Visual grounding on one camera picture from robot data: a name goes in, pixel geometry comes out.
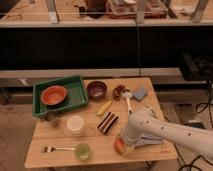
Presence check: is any red apple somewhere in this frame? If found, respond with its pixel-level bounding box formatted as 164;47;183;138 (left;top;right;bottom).
114;138;125;154

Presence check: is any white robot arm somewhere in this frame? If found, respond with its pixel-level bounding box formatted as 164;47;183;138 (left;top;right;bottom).
120;106;213;160

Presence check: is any green small bowl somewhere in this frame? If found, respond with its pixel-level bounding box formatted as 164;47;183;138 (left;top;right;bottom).
74;143;91;160

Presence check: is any purple bowl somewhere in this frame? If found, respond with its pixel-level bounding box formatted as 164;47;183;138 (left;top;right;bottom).
87;81;107;100

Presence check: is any orange bowl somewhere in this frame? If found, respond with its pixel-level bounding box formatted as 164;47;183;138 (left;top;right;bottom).
40;85;67;106

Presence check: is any grey folded cloth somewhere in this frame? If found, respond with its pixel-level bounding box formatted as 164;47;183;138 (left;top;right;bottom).
135;134;164;147

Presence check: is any striped brown cake slice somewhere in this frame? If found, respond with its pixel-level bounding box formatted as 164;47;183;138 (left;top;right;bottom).
98;112;118;134

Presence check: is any yellow corn cob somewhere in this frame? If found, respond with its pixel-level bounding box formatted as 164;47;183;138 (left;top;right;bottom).
96;100;112;116

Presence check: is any blue sponge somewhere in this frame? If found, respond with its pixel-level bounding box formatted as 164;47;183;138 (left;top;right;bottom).
133;86;147;101

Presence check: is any dark red dried fruit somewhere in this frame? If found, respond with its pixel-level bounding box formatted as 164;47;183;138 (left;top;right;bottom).
112;85;125;100

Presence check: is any white cup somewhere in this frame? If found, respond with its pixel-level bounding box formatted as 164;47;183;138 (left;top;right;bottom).
66;115;85;136

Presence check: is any black foot pedal box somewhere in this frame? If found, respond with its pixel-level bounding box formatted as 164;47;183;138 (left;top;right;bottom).
184;122;205;129

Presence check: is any green plastic tray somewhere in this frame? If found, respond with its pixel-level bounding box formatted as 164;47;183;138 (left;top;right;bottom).
32;75;88;118

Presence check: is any metal fork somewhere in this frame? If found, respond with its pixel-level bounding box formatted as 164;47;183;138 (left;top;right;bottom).
44;146;75;153

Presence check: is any small brown cup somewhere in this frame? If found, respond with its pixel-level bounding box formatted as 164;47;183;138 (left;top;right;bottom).
45;111;60;128

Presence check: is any black cable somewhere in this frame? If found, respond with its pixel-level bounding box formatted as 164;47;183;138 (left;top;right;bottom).
173;79;213;171

